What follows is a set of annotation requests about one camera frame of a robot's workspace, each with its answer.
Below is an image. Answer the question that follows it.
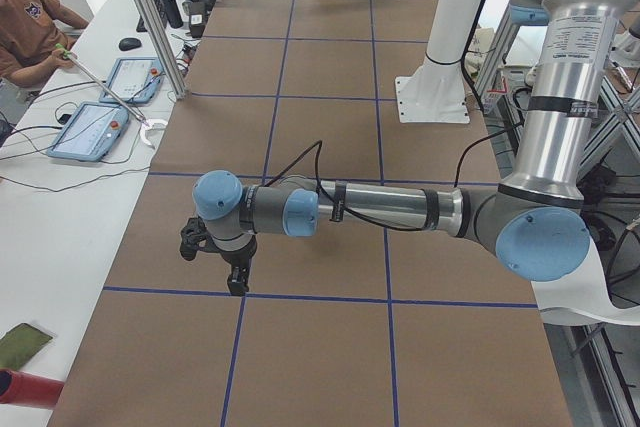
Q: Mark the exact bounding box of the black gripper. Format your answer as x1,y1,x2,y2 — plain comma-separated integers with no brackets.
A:
214,234,258,296

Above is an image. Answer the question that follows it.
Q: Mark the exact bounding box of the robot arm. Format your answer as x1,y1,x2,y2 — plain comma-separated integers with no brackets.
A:
193,0,515,299

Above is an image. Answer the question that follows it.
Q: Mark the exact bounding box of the reacher grabber tool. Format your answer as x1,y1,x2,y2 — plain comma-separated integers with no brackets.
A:
55,43,168,149

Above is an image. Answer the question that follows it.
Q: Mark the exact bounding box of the blue teach pendant near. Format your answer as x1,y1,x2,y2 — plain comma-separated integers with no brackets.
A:
46,102,129,162

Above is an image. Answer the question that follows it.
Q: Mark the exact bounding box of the blue teach pendant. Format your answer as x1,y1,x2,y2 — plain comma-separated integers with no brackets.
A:
105,57,164,105
46,102,129,162

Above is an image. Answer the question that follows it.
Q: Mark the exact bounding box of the blue teach pendant far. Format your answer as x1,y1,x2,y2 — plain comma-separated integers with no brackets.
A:
105,57,164,105

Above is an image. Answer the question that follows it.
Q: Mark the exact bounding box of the green cloth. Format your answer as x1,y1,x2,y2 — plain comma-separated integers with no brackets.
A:
1,323,53,371

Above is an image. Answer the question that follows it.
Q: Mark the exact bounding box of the red cylinder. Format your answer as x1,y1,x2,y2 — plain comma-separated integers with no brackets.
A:
1,369,65,410

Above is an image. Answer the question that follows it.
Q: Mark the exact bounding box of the black computer mouse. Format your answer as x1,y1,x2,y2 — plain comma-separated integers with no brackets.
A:
118,37,142,52

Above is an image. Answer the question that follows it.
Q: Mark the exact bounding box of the black bottle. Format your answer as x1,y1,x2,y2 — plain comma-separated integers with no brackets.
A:
161,0,184,29

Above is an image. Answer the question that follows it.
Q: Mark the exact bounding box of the person in brown shirt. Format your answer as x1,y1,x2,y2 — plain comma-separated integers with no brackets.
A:
1,0,89,89

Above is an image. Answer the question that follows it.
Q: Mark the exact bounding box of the white chair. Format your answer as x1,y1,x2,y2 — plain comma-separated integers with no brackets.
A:
531,240,639,327

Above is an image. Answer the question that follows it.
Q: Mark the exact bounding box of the black braided left cable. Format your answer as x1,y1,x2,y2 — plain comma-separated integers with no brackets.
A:
262,139,526,233

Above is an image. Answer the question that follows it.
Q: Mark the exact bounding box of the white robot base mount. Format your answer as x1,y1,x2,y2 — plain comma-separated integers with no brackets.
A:
395,0,482,124

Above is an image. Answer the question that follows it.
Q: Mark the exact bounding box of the aluminium frame post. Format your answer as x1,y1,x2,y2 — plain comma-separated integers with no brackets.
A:
134,0,187,100

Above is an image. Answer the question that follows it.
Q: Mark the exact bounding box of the aluminium frame rack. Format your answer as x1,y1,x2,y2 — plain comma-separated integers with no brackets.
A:
474,0,640,427

